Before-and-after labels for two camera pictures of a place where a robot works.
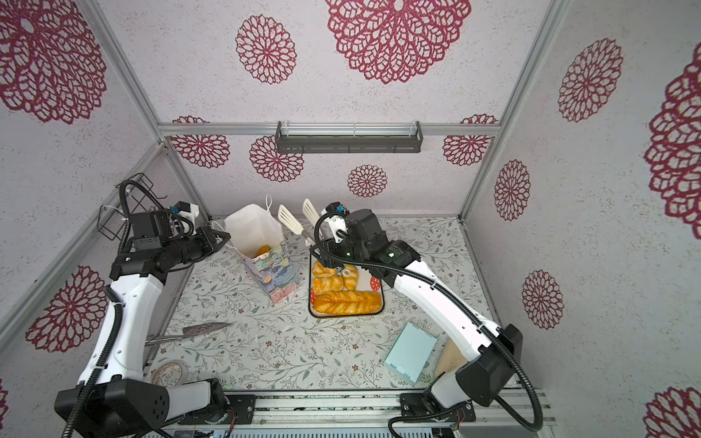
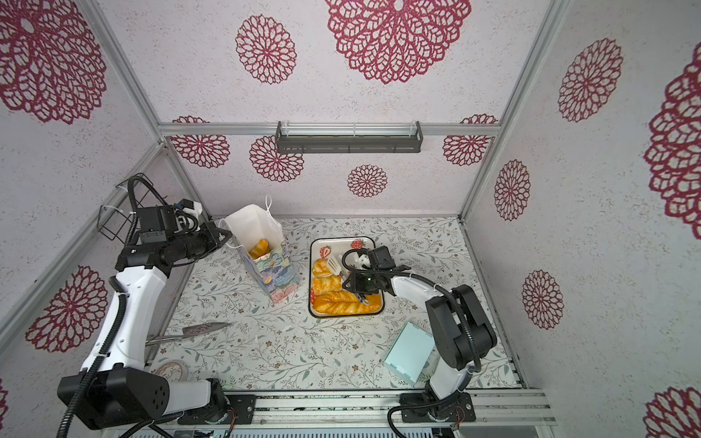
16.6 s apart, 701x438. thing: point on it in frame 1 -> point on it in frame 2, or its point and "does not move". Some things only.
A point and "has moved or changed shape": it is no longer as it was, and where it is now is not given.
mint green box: x=410 y=353 does not move
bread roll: x=350 y=281 has moved or changed shape
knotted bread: x=319 y=270 does not move
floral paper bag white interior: x=261 y=246 does not move
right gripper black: x=330 y=251 -> x=356 y=283
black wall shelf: x=310 y=143 does not move
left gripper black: x=207 y=235 does not move
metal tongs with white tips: x=308 y=213 has moved or changed shape
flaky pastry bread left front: x=328 y=284 does not move
